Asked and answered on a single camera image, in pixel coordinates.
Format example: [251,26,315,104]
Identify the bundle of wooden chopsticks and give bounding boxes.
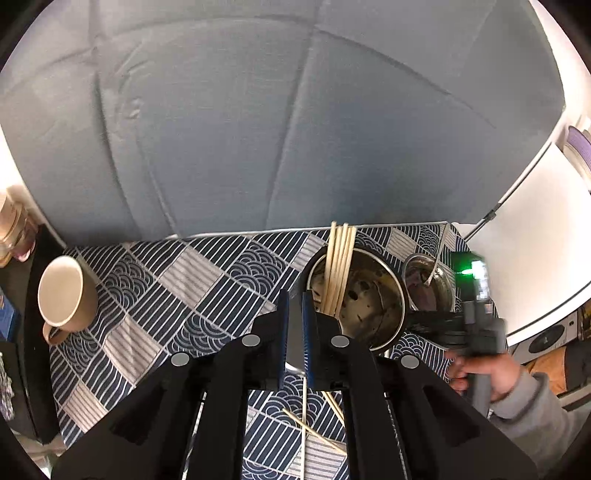
[318,222,358,317]

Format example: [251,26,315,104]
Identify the pink glass jars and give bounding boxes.
[0,187,38,268]

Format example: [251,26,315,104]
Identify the black cylindrical utensil holder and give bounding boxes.
[284,247,411,372]

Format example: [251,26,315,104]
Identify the round metal bowl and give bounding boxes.
[403,253,458,312]

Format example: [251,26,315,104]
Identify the thin power cable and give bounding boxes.
[464,138,565,240]

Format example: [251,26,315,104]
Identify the person's right forearm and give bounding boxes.
[489,369,591,467]

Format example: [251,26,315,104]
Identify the beige ceramic mug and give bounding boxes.
[38,255,99,346]

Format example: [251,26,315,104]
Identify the black side shelf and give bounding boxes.
[0,226,63,446]

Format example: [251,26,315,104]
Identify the blue-grey backdrop cloth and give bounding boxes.
[0,0,566,243]

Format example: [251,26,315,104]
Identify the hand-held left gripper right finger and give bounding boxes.
[301,291,539,480]

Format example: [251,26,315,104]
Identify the black round device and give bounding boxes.
[512,309,591,365]

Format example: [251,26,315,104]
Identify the clear crystal glass ornament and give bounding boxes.
[0,353,17,421]

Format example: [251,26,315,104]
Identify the person's right hand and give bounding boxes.
[445,353,525,407]

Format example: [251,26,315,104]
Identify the purple ribbed object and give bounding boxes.
[566,124,591,181]

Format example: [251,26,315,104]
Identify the metal spoon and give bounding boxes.
[427,226,455,284]

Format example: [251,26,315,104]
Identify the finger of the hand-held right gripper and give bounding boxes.
[406,310,466,348]

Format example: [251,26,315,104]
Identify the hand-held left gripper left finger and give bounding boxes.
[51,291,291,480]

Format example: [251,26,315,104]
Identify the small blue box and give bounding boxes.
[0,295,21,342]

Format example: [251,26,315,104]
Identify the thin wooden chopstick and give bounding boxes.
[322,390,347,430]
[281,408,348,455]

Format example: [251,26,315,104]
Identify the blue white patterned tablecloth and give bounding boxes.
[48,222,502,480]

